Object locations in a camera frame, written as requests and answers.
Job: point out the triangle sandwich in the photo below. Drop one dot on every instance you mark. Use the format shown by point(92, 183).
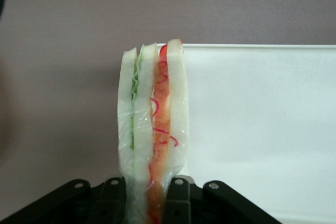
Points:
point(141, 129)

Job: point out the cream plastic tray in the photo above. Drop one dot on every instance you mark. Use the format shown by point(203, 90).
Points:
point(262, 108)

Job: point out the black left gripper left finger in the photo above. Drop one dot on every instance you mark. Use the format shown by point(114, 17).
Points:
point(78, 203)

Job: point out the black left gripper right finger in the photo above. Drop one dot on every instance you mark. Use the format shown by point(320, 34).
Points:
point(204, 205)

